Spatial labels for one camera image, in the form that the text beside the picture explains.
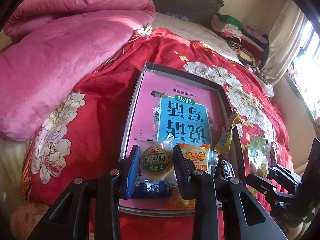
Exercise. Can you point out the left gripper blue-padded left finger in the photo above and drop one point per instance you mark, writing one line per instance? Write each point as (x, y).
(68, 217)

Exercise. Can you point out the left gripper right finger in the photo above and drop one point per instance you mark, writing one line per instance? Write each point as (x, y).
(243, 216)

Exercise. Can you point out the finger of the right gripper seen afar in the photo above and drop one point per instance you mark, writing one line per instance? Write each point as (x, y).
(261, 185)

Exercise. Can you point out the green snack packet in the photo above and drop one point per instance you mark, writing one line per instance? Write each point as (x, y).
(259, 156)

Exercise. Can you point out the black chocolate bar wrapper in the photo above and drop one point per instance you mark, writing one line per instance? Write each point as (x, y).
(224, 170)

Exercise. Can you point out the yellow gold snack packet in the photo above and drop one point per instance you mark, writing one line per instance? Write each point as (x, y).
(223, 146)

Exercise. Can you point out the orange clear snack packet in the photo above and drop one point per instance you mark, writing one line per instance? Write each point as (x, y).
(200, 156)

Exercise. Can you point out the blue cookie packet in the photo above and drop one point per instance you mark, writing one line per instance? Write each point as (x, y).
(151, 190)

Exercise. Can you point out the round pizza cracker packet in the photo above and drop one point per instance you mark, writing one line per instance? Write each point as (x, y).
(157, 161)

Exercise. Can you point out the brown fuzzy rug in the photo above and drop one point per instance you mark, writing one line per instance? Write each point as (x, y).
(25, 218)

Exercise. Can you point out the red floral bedspread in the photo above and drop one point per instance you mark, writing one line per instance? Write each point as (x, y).
(82, 137)

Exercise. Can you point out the pink and blue book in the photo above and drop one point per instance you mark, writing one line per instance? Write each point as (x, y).
(176, 105)

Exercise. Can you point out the stack of folded clothes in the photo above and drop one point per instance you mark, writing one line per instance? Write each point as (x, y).
(250, 47)

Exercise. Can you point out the grey tray box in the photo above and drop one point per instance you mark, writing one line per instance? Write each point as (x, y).
(167, 101)

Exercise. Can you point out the cream curtain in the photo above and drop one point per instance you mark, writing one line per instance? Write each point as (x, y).
(284, 40)

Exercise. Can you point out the beige bed sheet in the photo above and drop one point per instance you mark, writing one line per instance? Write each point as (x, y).
(194, 32)

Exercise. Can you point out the pink fleece blanket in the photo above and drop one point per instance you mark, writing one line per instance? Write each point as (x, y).
(55, 44)

